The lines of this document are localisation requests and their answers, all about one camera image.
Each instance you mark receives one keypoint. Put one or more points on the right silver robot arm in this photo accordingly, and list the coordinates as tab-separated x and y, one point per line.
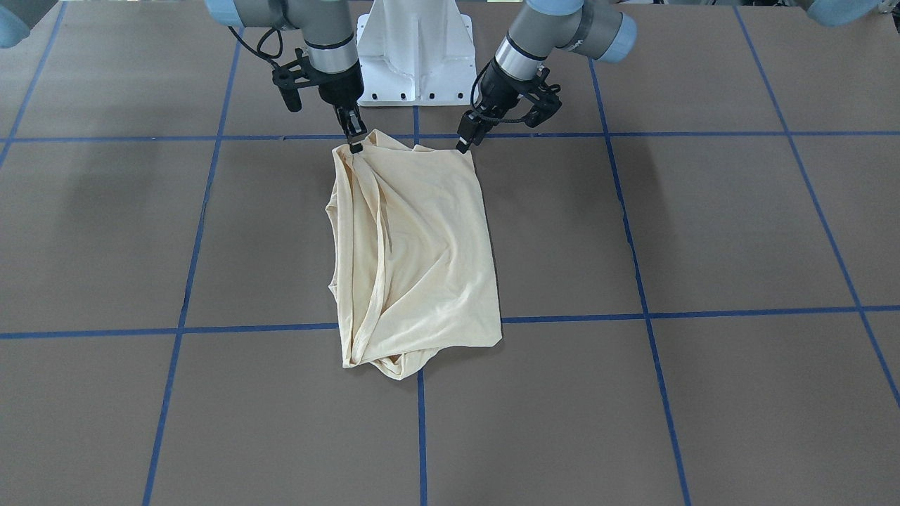
163	69

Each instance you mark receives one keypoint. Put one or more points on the cream long-sleeve printed shirt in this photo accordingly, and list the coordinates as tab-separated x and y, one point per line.
414	272

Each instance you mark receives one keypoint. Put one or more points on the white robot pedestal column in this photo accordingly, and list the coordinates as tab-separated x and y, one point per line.
416	53

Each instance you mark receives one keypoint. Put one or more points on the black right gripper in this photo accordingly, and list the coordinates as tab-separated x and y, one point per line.
339	87

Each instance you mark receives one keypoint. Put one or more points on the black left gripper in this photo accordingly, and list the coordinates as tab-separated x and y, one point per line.
498	91

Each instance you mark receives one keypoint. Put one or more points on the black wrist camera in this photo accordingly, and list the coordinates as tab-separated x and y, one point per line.
293	76
544	98

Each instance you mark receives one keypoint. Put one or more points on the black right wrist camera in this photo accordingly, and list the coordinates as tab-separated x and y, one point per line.
293	76

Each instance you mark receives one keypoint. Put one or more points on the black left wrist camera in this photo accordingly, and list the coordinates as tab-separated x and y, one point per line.
544	98

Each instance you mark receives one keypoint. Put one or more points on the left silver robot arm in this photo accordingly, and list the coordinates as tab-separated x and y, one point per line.
593	29

